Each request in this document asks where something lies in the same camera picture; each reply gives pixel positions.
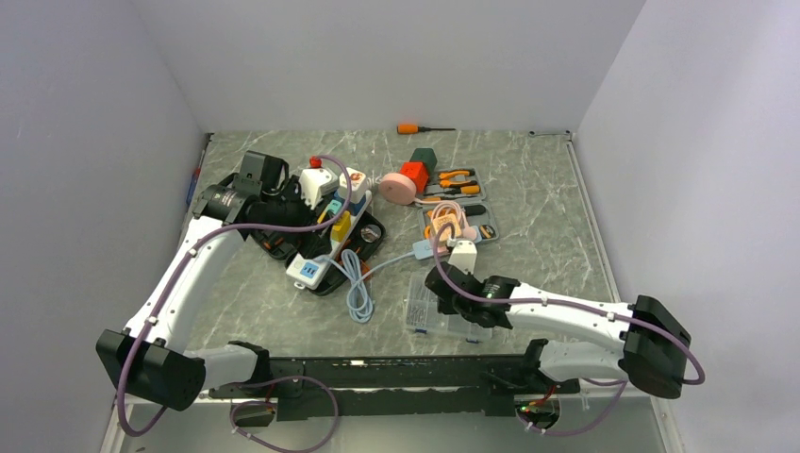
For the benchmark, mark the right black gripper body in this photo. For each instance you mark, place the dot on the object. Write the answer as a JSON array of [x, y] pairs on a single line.
[[451, 308]]

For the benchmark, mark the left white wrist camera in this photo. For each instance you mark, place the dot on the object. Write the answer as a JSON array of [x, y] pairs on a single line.
[[316, 182]]

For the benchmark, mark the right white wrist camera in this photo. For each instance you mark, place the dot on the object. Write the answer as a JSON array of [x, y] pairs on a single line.
[[463, 255]]

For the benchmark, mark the yellow cube adapter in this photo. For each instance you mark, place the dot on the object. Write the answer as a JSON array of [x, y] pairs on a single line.
[[339, 230]]

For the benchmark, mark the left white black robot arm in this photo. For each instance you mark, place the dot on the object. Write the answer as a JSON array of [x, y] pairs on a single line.
[[149, 358]]

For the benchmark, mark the red cube adapter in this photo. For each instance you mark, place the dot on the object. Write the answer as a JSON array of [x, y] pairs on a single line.
[[417, 172]]

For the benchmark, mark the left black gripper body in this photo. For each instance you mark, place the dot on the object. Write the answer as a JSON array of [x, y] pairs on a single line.
[[290, 209]]

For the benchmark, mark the black tool case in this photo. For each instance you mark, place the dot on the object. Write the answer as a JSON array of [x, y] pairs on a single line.
[[282, 246]]

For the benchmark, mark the blue red pen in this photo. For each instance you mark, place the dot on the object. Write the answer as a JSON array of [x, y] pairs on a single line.
[[195, 176]]

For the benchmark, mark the clear plastic screw box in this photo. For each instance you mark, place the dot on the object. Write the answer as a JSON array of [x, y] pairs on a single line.
[[422, 316]]

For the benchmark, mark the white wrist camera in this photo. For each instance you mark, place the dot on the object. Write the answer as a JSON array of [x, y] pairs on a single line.
[[316, 182], [463, 255]]

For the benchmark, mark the tan wooden cube adapter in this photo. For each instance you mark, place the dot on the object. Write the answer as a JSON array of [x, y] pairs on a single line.
[[446, 228]]

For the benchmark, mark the black aluminium base frame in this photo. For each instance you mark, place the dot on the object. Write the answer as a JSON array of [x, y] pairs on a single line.
[[319, 387]]

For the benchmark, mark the grey tool case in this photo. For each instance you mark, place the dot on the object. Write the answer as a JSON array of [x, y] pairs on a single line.
[[477, 212]]

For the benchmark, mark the orange handled screwdriver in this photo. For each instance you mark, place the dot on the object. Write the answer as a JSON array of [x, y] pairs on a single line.
[[412, 129]]

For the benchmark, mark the teal small plug adapter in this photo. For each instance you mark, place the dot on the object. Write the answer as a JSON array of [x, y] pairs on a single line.
[[334, 207]]

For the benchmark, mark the light blue power strip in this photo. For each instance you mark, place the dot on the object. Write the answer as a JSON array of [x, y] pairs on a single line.
[[422, 249]]

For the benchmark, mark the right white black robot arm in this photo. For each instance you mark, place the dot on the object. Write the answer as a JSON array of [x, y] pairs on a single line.
[[641, 343]]

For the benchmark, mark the dark green cube adapter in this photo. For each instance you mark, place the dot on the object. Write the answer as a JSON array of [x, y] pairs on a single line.
[[425, 156]]

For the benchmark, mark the orange handled pliers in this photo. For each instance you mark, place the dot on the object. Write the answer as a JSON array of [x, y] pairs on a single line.
[[459, 181]]

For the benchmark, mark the white power strip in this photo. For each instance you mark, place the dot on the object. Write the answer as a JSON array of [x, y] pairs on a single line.
[[309, 265]]

